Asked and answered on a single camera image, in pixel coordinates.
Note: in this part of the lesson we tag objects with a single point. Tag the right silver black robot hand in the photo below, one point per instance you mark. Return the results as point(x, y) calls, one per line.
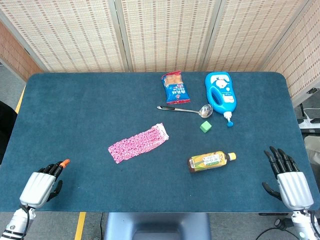
point(295, 188)

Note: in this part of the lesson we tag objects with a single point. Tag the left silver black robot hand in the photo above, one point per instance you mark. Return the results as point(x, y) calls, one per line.
point(38, 186)

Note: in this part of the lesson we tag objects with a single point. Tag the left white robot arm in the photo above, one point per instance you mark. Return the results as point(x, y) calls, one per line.
point(15, 225)

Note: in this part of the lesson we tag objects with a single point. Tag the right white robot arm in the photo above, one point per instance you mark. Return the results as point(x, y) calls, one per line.
point(306, 225)

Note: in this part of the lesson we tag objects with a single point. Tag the black desk control panel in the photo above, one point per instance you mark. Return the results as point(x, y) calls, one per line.
point(272, 214)

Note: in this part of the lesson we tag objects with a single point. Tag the tea bottle yellow cap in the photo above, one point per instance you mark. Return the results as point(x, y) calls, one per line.
point(210, 162)

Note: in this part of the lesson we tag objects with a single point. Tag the blue felt table cover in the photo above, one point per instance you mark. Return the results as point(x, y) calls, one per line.
point(100, 112)

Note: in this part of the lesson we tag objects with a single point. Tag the green cube block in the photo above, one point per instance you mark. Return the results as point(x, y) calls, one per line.
point(205, 127)

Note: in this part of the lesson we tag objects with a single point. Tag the blue detergent bottle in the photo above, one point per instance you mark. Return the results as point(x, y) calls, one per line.
point(220, 90)

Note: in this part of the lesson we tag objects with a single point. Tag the blue red snack bag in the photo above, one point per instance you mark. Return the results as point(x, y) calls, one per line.
point(175, 87)

